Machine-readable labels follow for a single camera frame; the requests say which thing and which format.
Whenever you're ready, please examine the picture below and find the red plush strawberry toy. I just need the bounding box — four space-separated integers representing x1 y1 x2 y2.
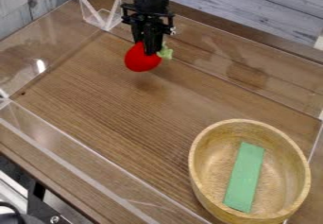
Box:
124 42 173 72

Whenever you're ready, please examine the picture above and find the clear acrylic front wall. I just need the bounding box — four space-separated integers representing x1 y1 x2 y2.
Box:
0 99 211 224

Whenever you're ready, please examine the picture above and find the green rectangular block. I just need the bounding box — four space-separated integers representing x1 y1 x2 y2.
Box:
223 142 265 213

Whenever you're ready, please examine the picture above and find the clear acrylic corner bracket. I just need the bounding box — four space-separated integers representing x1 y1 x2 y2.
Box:
78 0 122 31

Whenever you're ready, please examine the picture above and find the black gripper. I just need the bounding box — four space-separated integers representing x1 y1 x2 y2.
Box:
121 0 174 56

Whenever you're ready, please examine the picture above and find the wooden bowl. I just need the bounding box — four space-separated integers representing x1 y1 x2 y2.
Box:
188 119 311 224

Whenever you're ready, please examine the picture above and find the black metal table mount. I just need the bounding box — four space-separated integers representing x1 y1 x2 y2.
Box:
26 181 72 224

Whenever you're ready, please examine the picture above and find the black cable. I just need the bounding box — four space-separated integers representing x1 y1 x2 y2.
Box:
0 201 22 224

